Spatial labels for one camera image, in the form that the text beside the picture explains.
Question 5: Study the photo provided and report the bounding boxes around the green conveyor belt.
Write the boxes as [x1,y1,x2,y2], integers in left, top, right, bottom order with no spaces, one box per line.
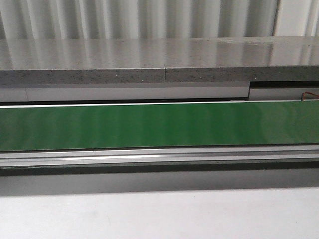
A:
[0,101,319,152]

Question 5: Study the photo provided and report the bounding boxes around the grey granite slab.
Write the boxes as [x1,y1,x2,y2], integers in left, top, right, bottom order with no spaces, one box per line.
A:
[0,37,319,86]

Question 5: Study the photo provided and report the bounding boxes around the white pleated curtain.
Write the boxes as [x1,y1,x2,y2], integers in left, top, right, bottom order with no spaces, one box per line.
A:
[0,0,319,39]

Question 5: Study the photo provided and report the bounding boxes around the red and black wires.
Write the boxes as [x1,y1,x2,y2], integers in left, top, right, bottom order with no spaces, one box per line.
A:
[300,91,319,101]

